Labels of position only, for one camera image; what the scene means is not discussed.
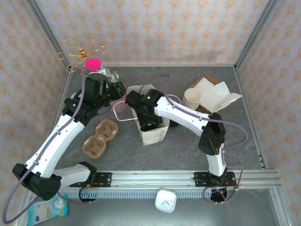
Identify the white paper gift bag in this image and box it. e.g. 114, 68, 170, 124
113, 84, 181, 146

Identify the brown pulp cup carrier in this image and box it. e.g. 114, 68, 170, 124
82, 119, 119, 160

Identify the blue wet wipes pack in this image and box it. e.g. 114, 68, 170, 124
27, 194, 69, 226

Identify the wrapped straws bundle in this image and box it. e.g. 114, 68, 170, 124
109, 70, 123, 82

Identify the pink plastic goblet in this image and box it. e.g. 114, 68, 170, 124
85, 57, 103, 72

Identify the white paper napkin pile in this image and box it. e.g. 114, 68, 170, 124
195, 77, 243, 113

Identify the white alarm clock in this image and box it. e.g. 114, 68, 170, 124
154, 187, 177, 214

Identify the aluminium table side rail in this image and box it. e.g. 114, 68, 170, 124
234, 65, 269, 170
42, 70, 72, 161

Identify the gold wire stand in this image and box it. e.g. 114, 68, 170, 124
55, 35, 109, 73

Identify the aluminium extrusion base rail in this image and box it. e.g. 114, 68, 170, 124
63, 169, 282, 189

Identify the grey slotted cable duct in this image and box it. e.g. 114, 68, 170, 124
50, 188, 214, 199

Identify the aluminium frame post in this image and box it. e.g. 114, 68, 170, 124
235, 0, 282, 69
24, 0, 71, 71

